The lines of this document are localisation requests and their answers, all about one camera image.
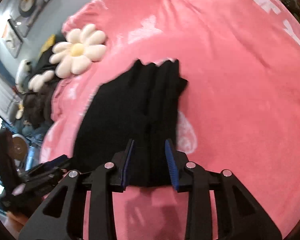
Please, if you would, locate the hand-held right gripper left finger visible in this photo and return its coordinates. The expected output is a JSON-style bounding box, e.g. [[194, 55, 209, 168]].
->
[[19, 139, 136, 240]]

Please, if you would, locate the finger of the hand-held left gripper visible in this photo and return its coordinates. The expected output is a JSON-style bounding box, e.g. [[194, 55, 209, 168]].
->
[[25, 155, 71, 177], [24, 167, 68, 184]]

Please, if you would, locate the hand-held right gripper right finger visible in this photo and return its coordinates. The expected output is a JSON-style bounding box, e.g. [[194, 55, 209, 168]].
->
[[164, 139, 283, 240]]

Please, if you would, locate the black garment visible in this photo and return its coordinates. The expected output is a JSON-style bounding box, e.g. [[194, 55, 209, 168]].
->
[[72, 59, 189, 188]]

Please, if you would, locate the person's left hand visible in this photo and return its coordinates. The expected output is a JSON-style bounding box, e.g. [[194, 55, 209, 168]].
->
[[5, 211, 29, 234]]

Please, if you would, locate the round wooden disc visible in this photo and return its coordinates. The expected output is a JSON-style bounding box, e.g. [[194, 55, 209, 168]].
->
[[11, 134, 30, 161]]

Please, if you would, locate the blue bottle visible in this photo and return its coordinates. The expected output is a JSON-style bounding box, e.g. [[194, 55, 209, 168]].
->
[[26, 146, 37, 171]]

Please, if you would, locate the dark brown plush toy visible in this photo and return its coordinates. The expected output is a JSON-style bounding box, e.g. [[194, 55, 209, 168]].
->
[[22, 84, 57, 128]]

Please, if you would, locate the small white daisy pillow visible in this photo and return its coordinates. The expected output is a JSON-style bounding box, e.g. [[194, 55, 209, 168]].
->
[[28, 70, 56, 92]]

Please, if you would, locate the white plush toy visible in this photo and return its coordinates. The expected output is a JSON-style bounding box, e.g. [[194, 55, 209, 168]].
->
[[16, 59, 33, 94]]

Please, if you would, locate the pink printed blanket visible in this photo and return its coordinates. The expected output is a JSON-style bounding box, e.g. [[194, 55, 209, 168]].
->
[[39, 0, 300, 240]]

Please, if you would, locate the black and yellow cushion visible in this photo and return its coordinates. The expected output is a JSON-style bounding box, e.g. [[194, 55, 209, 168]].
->
[[38, 35, 63, 77]]

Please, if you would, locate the large white daisy pillow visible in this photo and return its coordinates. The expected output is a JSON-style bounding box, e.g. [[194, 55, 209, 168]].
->
[[49, 24, 107, 78]]

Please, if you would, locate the framed round plate picture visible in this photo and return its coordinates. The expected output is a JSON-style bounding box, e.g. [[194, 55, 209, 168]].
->
[[10, 0, 60, 37]]

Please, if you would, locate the framed orange wall picture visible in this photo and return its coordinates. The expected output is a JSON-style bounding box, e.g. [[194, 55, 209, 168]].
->
[[1, 19, 24, 58]]

